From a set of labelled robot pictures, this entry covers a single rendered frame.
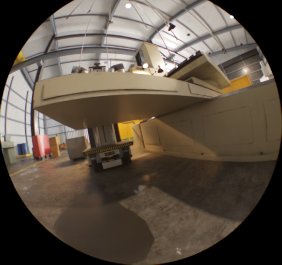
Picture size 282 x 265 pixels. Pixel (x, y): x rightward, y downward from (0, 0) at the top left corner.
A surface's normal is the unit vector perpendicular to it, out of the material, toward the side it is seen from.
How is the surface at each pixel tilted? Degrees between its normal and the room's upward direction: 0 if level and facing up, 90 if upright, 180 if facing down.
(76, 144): 90
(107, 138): 90
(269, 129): 90
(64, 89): 90
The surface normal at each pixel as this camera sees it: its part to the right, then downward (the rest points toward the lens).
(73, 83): 0.45, -0.14
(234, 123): -0.87, 0.16
